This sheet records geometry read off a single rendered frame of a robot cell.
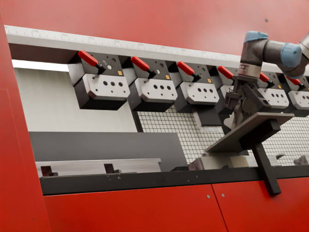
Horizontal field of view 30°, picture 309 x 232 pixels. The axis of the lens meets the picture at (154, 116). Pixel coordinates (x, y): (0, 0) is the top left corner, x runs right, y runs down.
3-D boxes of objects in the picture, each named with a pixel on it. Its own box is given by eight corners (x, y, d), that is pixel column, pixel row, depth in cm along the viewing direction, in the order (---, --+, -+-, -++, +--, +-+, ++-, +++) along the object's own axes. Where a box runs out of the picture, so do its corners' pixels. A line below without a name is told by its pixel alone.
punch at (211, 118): (203, 130, 200) (194, 106, 203) (199, 132, 201) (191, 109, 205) (223, 130, 206) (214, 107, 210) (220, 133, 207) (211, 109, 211)
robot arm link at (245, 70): (266, 67, 194) (251, 64, 189) (263, 81, 195) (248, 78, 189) (248, 65, 200) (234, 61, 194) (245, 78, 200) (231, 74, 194)
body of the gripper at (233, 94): (235, 110, 202) (243, 76, 201) (255, 115, 196) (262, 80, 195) (222, 108, 197) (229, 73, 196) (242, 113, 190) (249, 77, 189)
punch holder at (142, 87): (144, 98, 185) (130, 55, 192) (130, 111, 191) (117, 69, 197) (179, 100, 195) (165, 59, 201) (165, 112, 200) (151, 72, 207)
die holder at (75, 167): (16, 197, 143) (9, 162, 147) (7, 206, 147) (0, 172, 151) (169, 186, 175) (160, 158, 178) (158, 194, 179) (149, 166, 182)
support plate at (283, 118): (258, 114, 175) (257, 112, 176) (204, 153, 193) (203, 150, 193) (294, 116, 187) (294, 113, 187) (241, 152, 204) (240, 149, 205)
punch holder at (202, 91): (190, 101, 198) (175, 60, 204) (175, 113, 203) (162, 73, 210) (221, 102, 207) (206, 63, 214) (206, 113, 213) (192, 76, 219)
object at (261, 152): (294, 181, 173) (268, 118, 181) (261, 200, 183) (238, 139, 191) (303, 181, 175) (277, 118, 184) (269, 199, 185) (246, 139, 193)
